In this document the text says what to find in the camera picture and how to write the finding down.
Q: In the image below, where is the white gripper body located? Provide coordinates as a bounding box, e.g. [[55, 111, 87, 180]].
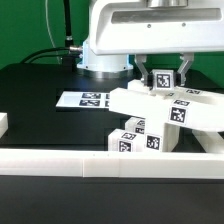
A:
[[89, 0, 224, 55]]

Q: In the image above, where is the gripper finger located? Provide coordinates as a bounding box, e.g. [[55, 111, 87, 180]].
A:
[[176, 53, 194, 86], [134, 54, 153, 88]]

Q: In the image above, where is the white tagged cube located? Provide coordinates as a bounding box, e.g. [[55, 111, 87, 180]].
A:
[[152, 69, 175, 90]]

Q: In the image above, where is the white chair back frame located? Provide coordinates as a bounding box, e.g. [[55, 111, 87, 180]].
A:
[[109, 80, 224, 132]]

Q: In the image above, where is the white chair seat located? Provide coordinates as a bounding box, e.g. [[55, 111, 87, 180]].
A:
[[144, 118, 180, 152]]

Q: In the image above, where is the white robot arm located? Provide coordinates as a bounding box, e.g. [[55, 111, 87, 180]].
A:
[[83, 0, 224, 85]]

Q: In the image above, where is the white marker sheet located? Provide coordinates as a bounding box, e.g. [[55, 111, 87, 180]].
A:
[[56, 91, 110, 109]]

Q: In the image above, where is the white U-shaped fence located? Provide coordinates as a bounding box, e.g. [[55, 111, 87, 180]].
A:
[[0, 112, 224, 178]]

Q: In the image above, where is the black cable bundle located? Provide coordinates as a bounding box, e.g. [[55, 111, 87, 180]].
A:
[[20, 0, 84, 65]]

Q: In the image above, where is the thin white cable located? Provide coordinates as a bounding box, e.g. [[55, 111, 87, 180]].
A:
[[45, 0, 63, 65]]

